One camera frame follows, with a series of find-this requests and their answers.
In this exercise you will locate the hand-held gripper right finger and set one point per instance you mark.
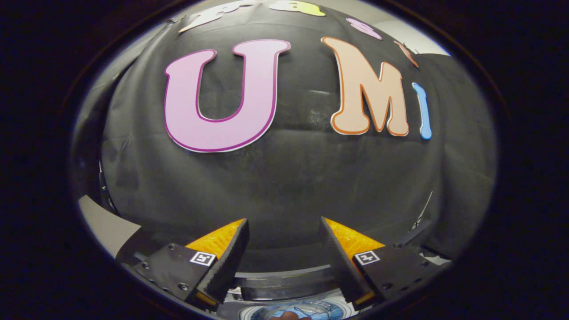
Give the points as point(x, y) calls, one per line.
point(342, 262)

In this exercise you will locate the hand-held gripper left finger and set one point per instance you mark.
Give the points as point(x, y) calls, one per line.
point(231, 260)

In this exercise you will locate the dark glass washing machine lid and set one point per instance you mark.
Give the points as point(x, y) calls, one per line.
point(289, 253)

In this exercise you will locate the dark grey washing machine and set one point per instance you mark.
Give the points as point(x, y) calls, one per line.
point(284, 284)

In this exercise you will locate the light blue shirt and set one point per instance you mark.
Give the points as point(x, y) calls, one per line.
point(306, 312)

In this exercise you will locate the thin metal stand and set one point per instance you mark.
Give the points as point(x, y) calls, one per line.
point(422, 213)

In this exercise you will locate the grey and beige cabinet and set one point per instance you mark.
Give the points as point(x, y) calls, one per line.
point(104, 222)

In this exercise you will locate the thin black stand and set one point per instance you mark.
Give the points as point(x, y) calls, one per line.
point(106, 186)

